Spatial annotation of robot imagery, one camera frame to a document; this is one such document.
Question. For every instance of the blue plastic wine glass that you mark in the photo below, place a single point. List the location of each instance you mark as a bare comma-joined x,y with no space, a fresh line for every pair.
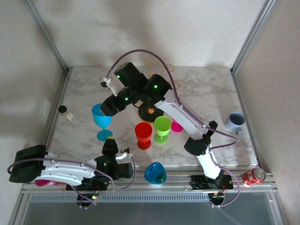
102,122

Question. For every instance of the red plastic wine glass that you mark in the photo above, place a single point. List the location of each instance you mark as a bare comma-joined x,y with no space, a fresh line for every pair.
143,132

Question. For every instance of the green plastic wine glass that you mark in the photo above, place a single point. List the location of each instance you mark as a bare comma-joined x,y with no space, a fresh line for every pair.
162,126

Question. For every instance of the pink plastic wine glass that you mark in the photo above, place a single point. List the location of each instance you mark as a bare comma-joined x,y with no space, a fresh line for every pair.
176,127

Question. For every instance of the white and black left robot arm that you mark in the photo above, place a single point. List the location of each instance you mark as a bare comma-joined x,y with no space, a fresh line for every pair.
65,167

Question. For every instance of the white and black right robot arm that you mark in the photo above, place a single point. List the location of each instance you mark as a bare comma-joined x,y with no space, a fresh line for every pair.
182,117

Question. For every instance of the blue translucent plastic container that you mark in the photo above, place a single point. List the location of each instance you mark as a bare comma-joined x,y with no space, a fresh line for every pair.
154,174

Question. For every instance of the small jar with black lid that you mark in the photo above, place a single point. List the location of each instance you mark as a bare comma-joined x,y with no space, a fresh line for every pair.
66,113

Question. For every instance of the grey tinted panel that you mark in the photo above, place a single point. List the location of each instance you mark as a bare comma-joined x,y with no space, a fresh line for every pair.
152,215

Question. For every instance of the pale blue ceramic mug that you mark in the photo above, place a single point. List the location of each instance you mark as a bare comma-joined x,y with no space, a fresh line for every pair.
234,123

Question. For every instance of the red soda can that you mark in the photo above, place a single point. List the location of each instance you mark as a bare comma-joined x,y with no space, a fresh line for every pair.
254,177

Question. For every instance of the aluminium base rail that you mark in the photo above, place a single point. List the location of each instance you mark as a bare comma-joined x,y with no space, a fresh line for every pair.
178,181

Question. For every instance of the aluminium table side rail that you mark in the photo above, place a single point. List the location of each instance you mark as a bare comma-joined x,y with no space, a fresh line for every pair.
239,93
60,93

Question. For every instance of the aluminium frame post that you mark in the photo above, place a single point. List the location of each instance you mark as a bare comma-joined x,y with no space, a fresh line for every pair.
48,39
252,35

